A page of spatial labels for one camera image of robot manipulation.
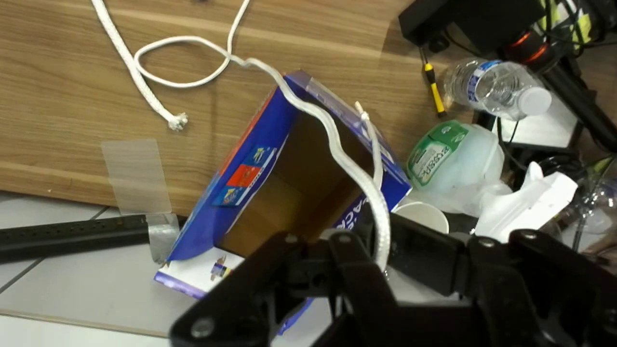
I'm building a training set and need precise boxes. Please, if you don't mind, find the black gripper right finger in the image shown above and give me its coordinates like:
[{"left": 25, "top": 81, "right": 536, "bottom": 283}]
[{"left": 390, "top": 216, "right": 617, "bottom": 347}]

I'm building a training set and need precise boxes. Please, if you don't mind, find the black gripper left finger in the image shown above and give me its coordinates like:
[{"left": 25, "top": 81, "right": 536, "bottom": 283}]
[{"left": 170, "top": 231, "right": 398, "bottom": 347}]

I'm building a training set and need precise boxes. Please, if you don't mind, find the thick white rope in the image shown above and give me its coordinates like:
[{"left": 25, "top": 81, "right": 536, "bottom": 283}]
[{"left": 247, "top": 56, "right": 394, "bottom": 276}]

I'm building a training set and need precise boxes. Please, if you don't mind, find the blue cardboard box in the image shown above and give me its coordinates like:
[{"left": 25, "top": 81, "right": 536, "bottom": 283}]
[{"left": 153, "top": 69, "right": 413, "bottom": 335}]

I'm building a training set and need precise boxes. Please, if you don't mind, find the crumpled white tissue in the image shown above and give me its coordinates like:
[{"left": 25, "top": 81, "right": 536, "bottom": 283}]
[{"left": 475, "top": 162, "right": 579, "bottom": 243}]

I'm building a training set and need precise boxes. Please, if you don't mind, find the white paper cup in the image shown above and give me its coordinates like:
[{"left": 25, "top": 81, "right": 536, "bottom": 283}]
[{"left": 396, "top": 200, "right": 450, "bottom": 233}]

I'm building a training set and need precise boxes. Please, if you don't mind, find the green spray bottle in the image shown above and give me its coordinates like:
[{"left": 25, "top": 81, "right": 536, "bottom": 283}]
[{"left": 405, "top": 119, "right": 509, "bottom": 218}]

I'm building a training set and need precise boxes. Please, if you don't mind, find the clear plastic water bottle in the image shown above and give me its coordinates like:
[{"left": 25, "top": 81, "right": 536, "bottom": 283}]
[{"left": 440, "top": 58, "right": 554, "bottom": 121}]

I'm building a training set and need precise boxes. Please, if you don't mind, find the clear tape patch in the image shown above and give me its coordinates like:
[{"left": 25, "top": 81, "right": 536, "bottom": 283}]
[{"left": 103, "top": 139, "right": 172, "bottom": 214}]

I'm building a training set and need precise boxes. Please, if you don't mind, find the black cylindrical handle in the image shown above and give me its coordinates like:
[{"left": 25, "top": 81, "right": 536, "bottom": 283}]
[{"left": 0, "top": 214, "right": 180, "bottom": 264}]

